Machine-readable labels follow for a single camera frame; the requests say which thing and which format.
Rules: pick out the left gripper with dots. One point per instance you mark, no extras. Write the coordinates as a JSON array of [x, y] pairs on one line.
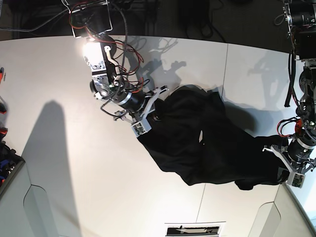
[[295, 156]]

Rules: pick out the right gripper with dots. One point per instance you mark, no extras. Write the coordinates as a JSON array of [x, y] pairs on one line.
[[139, 105]]

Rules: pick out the black t-shirt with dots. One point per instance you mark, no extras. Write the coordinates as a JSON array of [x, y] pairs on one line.
[[196, 140]]

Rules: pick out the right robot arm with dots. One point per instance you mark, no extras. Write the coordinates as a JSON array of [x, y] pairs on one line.
[[103, 25]]

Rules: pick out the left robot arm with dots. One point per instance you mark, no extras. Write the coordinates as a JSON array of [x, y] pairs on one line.
[[300, 16]]

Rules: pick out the printed paper sheet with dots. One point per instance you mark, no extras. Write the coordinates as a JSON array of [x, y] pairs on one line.
[[208, 229]]

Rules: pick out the pile of orange black tools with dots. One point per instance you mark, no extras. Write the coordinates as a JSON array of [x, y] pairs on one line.
[[8, 159]]

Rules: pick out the grey left corner panel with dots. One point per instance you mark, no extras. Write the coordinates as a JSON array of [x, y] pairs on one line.
[[25, 210]]

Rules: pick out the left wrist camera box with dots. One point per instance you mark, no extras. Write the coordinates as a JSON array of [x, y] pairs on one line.
[[295, 179]]

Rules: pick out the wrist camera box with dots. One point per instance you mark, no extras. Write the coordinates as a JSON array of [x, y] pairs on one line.
[[141, 127], [295, 179]]

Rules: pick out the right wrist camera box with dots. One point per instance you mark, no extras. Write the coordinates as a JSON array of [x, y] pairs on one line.
[[141, 127]]

